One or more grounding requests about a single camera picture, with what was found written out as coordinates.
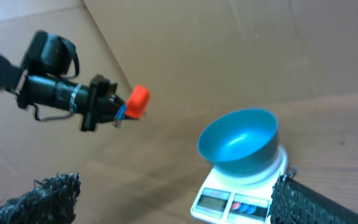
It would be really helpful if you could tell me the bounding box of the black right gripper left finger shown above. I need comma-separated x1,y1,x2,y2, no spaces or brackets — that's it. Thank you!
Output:
0,174,81,224

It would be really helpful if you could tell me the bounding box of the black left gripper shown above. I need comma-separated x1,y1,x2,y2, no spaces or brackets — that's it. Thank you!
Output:
80,74,125,132

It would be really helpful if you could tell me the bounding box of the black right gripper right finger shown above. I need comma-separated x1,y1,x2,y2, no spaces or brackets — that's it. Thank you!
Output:
269,175,358,224

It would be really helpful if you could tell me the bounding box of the red measuring scoop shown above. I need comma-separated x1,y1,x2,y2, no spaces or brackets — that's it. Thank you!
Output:
114,85,150,128

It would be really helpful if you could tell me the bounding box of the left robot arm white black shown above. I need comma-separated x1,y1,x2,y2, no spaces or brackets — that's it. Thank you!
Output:
0,30,130,132

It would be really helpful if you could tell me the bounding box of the white digital kitchen scale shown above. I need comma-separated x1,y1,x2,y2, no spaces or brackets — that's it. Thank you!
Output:
190,144,288,224

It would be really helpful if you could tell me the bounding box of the teal blue bowl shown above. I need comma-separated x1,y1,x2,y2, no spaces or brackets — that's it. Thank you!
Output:
197,108,279,175

